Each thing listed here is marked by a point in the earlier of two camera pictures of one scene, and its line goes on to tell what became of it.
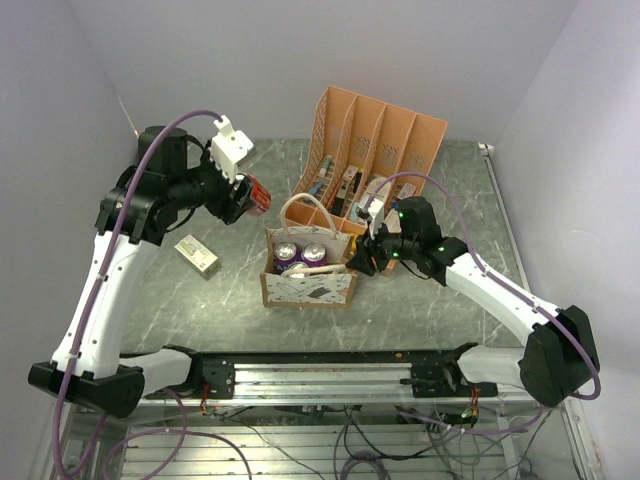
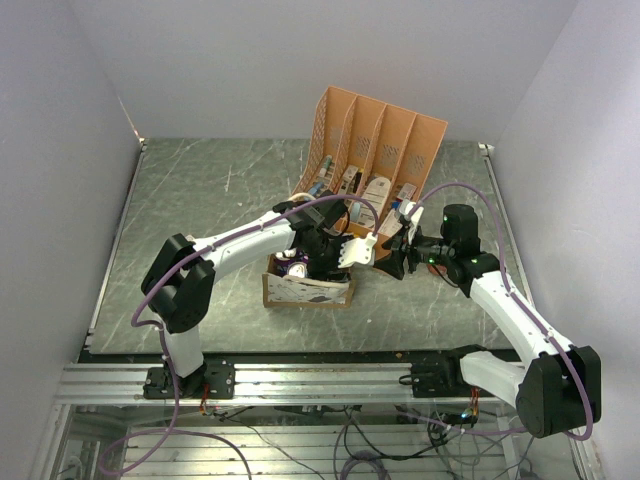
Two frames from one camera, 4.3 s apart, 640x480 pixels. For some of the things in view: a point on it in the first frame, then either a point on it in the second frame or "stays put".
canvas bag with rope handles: (331, 285) stays put
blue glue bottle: (315, 188) stays put
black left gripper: (227, 207) -> (323, 272)
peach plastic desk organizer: (362, 158) stays put
